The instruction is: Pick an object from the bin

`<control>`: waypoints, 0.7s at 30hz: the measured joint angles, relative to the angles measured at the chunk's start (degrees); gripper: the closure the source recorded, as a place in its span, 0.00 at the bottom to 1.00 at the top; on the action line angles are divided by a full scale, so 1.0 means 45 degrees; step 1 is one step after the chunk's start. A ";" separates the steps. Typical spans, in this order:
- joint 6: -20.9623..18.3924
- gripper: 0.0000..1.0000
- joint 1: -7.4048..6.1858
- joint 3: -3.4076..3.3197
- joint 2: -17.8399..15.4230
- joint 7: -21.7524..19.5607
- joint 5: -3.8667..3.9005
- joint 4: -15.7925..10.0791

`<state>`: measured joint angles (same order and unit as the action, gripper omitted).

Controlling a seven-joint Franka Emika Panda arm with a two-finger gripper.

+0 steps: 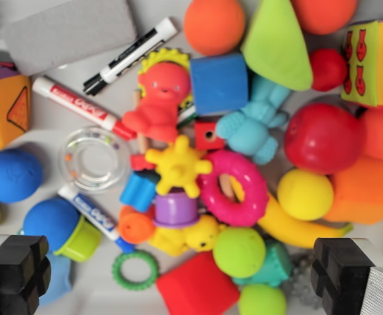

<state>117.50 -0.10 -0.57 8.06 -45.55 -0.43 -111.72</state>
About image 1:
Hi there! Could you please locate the black padded gripper right finger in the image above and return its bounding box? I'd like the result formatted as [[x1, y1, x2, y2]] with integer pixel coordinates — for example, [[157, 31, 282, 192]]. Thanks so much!
[[311, 238, 383, 315]]

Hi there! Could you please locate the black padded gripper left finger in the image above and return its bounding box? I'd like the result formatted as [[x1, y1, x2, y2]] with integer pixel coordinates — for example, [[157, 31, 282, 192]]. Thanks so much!
[[0, 234, 53, 315]]

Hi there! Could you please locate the light blue soft toy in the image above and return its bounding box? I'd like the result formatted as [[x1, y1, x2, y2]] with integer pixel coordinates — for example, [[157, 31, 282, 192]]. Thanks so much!
[[36, 252, 74, 306]]

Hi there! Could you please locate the blue foam ball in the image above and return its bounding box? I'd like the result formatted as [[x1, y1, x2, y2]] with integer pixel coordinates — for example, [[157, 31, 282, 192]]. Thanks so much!
[[0, 148, 44, 204], [22, 197, 80, 253]]

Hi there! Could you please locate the teal rubber toy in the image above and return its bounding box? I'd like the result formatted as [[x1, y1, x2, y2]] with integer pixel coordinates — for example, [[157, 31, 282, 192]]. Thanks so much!
[[232, 239, 294, 289]]

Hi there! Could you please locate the yellow toy banana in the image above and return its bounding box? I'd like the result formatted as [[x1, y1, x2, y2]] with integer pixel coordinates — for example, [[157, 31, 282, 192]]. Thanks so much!
[[256, 193, 355, 249]]

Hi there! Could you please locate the lime green stacking cup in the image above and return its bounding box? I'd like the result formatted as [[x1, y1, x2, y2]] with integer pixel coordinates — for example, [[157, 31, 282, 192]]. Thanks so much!
[[53, 215, 103, 263]]

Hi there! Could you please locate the orange foam block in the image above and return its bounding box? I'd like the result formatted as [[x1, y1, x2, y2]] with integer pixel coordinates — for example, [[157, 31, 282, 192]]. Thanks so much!
[[322, 157, 383, 226]]

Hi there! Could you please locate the green foam ball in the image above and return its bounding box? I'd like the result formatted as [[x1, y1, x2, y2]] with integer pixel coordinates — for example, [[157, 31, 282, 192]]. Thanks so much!
[[212, 226, 267, 280], [237, 283, 288, 315]]

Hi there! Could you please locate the blue Expo marker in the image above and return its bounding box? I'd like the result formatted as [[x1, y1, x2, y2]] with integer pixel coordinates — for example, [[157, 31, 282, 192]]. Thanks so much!
[[57, 184, 136, 254]]

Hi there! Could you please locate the orange stacking cup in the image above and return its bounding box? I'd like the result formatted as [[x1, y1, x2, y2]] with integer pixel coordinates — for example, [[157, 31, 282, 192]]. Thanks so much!
[[117, 205, 156, 245]]

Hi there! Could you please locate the red plastic apple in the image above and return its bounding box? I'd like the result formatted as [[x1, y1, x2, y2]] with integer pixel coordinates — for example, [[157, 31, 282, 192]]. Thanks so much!
[[283, 102, 366, 175]]

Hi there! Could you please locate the wooden peg piece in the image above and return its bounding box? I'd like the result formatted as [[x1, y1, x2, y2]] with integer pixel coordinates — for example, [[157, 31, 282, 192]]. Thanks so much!
[[219, 173, 240, 203]]

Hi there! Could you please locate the blue gear shaped block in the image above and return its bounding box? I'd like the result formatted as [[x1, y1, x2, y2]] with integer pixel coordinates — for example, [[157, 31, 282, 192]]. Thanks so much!
[[119, 170, 161, 213]]

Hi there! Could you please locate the red foam block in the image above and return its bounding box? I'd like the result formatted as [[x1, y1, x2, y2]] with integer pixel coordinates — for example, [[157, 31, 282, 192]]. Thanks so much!
[[155, 251, 241, 315]]

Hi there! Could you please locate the orange fabric shape cube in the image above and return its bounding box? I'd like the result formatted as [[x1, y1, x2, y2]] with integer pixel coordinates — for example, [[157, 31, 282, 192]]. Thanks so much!
[[0, 58, 33, 155]]

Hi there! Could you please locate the small red plastic piece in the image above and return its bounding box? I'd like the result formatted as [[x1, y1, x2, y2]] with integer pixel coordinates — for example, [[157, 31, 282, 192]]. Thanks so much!
[[130, 154, 156, 171]]

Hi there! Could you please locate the light blue rubber toy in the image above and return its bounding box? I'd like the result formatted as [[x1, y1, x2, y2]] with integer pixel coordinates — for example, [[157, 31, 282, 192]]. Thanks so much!
[[215, 75, 292, 165]]

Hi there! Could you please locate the purple stacking cup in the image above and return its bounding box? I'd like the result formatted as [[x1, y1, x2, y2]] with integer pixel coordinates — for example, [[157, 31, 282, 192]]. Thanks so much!
[[153, 192, 199, 230]]

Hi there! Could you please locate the red Expo marker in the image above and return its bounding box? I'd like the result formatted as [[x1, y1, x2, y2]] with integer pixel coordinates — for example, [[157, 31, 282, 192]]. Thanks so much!
[[32, 75, 136, 140]]

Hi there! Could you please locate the red wooden cube with hole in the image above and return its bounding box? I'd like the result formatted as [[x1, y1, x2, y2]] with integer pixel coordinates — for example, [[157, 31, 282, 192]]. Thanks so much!
[[194, 118, 225, 151]]

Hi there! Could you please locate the yellow spiked star toy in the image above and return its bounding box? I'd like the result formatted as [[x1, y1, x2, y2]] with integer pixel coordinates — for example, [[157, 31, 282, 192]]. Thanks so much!
[[145, 134, 214, 200]]

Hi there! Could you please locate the small red rubber toy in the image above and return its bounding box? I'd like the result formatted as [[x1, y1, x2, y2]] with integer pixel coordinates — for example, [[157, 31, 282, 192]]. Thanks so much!
[[308, 49, 348, 92]]

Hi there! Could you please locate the fabric cube with fish print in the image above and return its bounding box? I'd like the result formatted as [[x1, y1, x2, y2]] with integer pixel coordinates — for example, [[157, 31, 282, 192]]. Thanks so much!
[[340, 20, 383, 109]]

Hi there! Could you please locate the green marker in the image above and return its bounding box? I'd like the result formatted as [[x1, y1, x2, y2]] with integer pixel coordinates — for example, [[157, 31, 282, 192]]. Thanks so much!
[[177, 98, 198, 127]]

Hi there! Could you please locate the blue foam block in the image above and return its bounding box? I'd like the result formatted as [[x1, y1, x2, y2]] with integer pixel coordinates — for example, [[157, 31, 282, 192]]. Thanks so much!
[[189, 52, 250, 116]]

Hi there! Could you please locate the red rubber animal toy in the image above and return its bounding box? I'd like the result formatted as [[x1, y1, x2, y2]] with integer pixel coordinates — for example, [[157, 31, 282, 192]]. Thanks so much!
[[121, 62, 192, 142]]

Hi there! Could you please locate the green foam cone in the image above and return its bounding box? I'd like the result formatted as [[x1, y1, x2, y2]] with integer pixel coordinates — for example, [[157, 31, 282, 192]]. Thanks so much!
[[240, 0, 313, 92]]

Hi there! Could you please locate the grey felt eraser block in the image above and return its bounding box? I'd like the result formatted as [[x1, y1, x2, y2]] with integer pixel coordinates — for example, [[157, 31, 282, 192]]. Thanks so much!
[[2, 0, 138, 76]]

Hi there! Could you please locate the black dry erase marker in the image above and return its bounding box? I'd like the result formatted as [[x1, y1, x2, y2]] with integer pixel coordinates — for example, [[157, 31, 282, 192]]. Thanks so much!
[[82, 16, 178, 96]]

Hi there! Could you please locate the yellow-green nubbed teether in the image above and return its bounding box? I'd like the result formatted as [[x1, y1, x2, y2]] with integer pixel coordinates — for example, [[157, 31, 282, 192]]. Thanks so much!
[[137, 48, 192, 109]]

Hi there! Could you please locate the clear bead chain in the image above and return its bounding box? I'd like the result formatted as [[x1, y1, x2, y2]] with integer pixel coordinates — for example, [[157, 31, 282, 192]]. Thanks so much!
[[282, 252, 323, 309]]

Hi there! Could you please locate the green ridged teether ring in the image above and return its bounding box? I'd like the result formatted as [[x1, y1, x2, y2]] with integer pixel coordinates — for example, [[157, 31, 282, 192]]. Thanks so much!
[[112, 249, 160, 291]]

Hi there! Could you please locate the pink rubber ring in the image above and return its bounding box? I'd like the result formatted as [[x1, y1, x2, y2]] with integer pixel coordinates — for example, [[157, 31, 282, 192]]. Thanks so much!
[[197, 150, 270, 228]]

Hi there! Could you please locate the clear beaded rattle ring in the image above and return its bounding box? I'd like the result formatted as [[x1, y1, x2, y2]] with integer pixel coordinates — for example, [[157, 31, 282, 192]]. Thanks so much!
[[58, 126, 131, 191]]

